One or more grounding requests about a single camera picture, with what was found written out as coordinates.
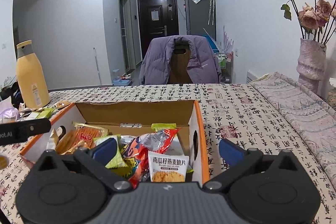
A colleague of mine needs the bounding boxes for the dried pink roses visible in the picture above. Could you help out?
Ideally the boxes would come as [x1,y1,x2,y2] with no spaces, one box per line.
[264,0,336,46]

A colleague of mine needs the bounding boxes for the grey refrigerator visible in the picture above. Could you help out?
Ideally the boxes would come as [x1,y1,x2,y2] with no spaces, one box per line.
[185,0,217,40]

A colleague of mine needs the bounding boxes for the bread snack packet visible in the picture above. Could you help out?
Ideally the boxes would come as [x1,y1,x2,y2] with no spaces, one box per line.
[54,100,71,110]

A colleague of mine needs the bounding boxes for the yellow thermos bottle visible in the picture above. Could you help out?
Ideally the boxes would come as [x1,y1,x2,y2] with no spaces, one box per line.
[15,40,50,109]

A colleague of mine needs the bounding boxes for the dark entrance door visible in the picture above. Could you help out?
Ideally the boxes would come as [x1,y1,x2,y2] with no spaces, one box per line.
[138,0,179,58]

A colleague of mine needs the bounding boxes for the floral folded cloth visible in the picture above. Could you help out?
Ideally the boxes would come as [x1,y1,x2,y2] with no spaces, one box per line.
[249,72,335,185]

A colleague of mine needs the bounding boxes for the purple puffer jacket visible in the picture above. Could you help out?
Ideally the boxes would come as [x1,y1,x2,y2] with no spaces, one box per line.
[139,35,221,85]

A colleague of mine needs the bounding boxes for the orange cracker packet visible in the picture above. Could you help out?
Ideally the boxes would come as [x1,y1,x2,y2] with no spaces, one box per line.
[55,122,108,155]

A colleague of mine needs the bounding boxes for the pink ceramic vase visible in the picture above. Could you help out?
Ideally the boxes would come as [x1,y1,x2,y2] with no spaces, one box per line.
[296,38,326,93]

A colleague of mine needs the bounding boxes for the green white snack bar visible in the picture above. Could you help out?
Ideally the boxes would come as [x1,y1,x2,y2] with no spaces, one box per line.
[36,107,55,119]

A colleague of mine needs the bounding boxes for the green white protein bar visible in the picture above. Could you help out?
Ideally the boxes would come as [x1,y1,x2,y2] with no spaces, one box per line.
[90,135,127,169]

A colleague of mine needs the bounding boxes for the white mop handle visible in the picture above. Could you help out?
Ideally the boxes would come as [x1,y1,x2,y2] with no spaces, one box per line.
[93,47,102,85]

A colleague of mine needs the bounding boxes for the orange cardboard snack box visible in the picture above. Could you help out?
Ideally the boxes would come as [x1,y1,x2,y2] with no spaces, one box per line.
[20,99,211,187]

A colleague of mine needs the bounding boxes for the wooden chair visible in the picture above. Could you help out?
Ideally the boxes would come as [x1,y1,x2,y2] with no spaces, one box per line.
[168,43,193,84]

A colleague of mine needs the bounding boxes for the pumpkin seed oat crisp packet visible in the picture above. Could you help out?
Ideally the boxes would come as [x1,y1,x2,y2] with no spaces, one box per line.
[148,151,189,182]

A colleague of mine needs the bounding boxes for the red snack bag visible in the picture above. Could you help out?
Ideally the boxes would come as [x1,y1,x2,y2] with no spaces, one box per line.
[121,128,179,188]

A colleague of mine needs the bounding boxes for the small green snack packet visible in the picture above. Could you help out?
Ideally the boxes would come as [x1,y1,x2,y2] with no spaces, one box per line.
[151,123,177,132]

